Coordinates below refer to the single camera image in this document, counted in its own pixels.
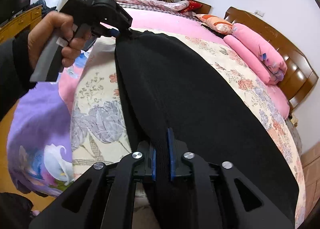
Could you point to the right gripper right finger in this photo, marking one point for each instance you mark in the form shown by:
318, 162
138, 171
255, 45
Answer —
209, 195

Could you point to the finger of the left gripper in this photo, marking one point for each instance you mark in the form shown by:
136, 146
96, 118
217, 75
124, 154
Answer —
106, 32

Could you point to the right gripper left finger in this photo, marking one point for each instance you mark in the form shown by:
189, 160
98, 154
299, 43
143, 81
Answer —
103, 197

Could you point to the black pants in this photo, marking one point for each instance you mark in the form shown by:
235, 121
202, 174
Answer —
164, 85

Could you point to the left forearm dark sleeve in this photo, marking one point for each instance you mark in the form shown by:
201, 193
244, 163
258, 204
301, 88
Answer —
15, 72

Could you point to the person left hand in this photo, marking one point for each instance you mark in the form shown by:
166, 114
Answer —
53, 26

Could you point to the pink bed sheet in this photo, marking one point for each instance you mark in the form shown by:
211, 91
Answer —
192, 27

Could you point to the pink floral duvet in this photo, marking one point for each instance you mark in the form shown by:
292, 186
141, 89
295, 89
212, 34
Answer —
175, 7

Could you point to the floral cream blanket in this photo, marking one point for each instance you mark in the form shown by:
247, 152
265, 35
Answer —
98, 131

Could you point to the purple floral sheet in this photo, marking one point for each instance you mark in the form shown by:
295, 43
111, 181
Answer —
39, 143

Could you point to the red pillow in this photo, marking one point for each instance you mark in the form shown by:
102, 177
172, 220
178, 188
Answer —
193, 6

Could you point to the yellow wooden dresser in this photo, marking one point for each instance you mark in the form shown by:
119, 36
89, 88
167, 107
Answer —
24, 21

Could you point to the wooden wardrobe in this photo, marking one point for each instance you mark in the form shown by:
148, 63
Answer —
311, 169

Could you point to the floral covered nightstand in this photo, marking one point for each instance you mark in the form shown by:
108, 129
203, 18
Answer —
295, 135

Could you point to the orange patterned pillow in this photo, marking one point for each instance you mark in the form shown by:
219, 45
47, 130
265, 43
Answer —
216, 23

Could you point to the folded pink quilt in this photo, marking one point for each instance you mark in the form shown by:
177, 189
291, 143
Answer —
257, 53

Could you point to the wooden headboard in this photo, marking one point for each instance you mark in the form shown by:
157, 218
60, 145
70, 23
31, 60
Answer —
300, 78

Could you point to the white wall socket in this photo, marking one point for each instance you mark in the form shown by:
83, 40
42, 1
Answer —
259, 13

